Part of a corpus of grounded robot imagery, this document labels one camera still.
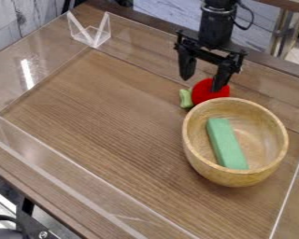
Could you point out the clear acrylic tray wall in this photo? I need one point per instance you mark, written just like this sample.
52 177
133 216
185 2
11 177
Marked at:
87 203

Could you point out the red plush fruit green stem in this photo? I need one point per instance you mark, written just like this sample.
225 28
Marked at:
201 93

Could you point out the black metal table frame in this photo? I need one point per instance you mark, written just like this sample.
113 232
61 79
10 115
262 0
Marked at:
30 228

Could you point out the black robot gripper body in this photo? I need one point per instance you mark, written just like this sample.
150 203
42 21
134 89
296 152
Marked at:
214 56

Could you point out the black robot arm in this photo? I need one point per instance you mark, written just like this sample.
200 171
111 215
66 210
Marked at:
212 45

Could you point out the wooden background table leg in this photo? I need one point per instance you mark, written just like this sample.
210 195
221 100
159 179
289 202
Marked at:
285 34

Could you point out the light wooden bowl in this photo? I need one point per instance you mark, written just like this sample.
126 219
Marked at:
261 134

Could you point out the green rectangular block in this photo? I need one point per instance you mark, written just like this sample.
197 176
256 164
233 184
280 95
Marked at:
228 150

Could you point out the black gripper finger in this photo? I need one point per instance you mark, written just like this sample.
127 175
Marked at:
226 69
186 63

